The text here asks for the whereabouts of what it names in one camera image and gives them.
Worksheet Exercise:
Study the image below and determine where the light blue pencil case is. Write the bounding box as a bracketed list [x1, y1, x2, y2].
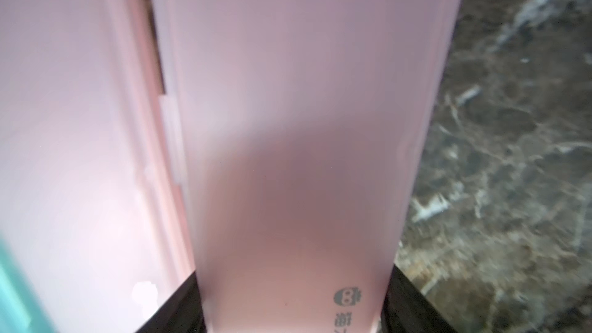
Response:
[1, 244, 56, 333]

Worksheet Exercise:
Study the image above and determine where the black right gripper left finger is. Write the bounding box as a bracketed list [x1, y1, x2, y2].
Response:
[137, 273, 207, 333]

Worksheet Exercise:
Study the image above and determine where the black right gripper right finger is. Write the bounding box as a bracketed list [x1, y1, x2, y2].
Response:
[380, 265, 457, 333]

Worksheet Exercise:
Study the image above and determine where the pink pencil case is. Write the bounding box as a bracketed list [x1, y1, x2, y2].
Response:
[1, 0, 191, 332]
[153, 0, 460, 332]

